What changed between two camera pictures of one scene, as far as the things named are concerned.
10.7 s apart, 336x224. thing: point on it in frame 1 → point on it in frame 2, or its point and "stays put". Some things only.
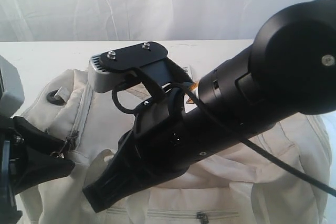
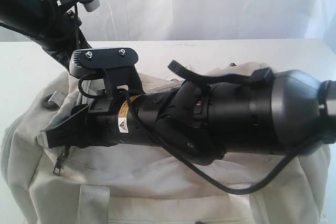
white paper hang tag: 188,68 → 174,76
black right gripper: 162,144 → 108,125
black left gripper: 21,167 → 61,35
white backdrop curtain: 94,7 stays put
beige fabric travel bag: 282,177 stays put
